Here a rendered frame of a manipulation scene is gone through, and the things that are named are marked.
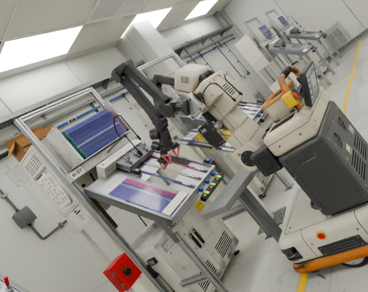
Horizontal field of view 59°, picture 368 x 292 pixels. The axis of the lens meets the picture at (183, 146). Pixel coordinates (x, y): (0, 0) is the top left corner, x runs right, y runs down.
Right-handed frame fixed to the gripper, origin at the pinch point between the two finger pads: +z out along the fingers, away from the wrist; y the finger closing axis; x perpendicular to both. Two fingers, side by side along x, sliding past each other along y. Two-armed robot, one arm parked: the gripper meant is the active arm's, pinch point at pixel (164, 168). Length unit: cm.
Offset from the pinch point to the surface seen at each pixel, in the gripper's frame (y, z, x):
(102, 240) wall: -21, 143, -101
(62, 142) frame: 39, -26, -61
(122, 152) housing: 5.0, -7.0, -35.5
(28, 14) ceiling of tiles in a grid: -59, -95, -192
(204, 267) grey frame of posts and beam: 52, 26, 59
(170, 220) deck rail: 49, 0, 33
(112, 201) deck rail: 49, 3, -12
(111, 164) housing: 21.8, -6.2, -33.3
